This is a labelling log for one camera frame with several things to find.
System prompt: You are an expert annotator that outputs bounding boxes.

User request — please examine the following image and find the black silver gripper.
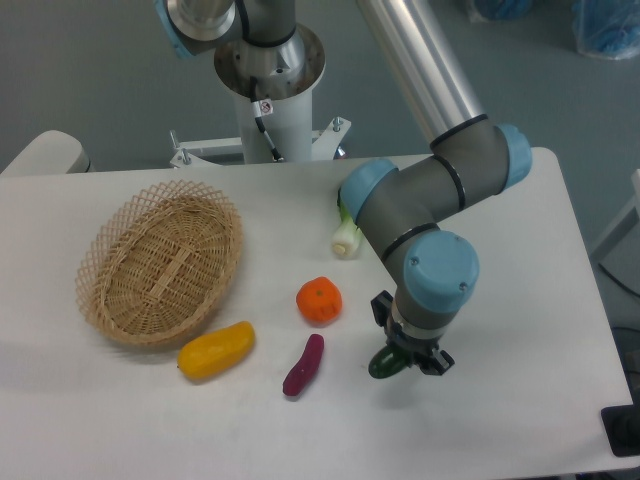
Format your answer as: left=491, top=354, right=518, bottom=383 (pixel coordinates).
left=371, top=290, right=455, bottom=376

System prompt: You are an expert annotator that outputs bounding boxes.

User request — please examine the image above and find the green cucumber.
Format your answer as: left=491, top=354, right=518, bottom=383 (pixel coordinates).
left=368, top=345, right=408, bottom=379

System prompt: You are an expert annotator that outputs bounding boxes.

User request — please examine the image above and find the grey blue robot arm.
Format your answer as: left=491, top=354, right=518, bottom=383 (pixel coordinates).
left=155, top=1, right=532, bottom=379

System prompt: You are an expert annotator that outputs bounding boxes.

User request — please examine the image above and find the orange tangerine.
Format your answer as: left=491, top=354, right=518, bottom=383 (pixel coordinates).
left=296, top=276, right=343, bottom=325

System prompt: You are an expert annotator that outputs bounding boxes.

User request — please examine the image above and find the purple sweet potato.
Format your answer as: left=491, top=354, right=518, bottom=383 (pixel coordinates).
left=282, top=334, right=325, bottom=397

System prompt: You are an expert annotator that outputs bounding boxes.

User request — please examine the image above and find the green bok choy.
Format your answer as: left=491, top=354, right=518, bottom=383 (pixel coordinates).
left=331, top=195, right=363, bottom=259

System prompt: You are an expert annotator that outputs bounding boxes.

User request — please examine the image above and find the yellow mango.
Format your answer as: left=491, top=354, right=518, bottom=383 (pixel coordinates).
left=177, top=321, right=256, bottom=382

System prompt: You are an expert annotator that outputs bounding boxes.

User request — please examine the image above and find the white furniture at right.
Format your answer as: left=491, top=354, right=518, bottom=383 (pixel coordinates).
left=589, top=170, right=639, bottom=261

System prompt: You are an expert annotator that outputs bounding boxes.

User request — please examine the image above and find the black device at edge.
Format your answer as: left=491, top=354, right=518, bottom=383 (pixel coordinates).
left=601, top=405, right=639, bottom=458

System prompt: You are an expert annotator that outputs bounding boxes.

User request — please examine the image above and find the woven wicker basket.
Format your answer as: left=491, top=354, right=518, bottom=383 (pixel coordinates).
left=76, top=180, right=243, bottom=347

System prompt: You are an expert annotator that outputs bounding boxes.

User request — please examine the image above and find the blue plastic bag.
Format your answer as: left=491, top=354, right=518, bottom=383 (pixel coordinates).
left=572, top=0, right=639, bottom=60

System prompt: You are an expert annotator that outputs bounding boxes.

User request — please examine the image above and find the white chair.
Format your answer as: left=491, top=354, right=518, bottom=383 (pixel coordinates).
left=1, top=130, right=95, bottom=178

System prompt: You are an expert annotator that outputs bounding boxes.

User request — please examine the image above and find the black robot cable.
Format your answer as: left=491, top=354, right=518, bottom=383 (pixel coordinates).
left=248, top=75, right=286, bottom=163

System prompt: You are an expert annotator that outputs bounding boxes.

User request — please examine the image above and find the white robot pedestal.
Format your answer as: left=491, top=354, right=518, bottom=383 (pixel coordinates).
left=171, top=24, right=351, bottom=168

